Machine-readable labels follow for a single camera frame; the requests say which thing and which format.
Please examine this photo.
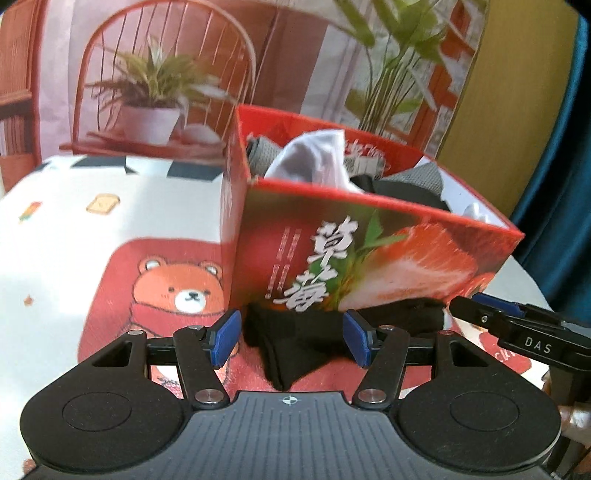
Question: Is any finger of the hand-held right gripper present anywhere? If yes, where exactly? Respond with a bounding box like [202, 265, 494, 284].
[471, 294, 526, 319]
[449, 296, 509, 340]

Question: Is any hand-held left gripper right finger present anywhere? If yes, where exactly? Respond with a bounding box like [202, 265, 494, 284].
[343, 308, 496, 410]

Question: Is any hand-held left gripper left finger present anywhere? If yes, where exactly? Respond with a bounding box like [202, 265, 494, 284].
[91, 308, 244, 410]

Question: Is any black sock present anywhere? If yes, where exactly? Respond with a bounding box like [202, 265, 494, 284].
[241, 296, 447, 391]
[348, 173, 454, 215]

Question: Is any red strawberry print cardboard box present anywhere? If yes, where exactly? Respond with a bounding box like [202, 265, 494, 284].
[220, 104, 526, 315]

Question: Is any grey knit sock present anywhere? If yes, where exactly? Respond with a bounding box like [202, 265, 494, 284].
[379, 162, 447, 205]
[245, 135, 285, 179]

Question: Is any white sock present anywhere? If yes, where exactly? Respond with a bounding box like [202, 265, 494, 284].
[263, 130, 366, 195]

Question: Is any person's right hand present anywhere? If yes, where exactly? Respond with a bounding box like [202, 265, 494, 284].
[541, 369, 591, 442]

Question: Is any small white cloth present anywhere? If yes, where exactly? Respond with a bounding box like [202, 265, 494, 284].
[462, 202, 492, 223]

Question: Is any teal curtain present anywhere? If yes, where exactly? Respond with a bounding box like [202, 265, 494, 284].
[507, 14, 591, 315]

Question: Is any printed cartoon tablecloth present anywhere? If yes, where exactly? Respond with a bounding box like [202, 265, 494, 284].
[0, 154, 560, 480]

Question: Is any yellow wooden panel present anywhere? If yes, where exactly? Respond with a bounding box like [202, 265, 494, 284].
[438, 0, 579, 223]

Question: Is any printed room scene wall backdrop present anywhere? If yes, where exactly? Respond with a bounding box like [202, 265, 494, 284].
[0, 0, 491, 195]

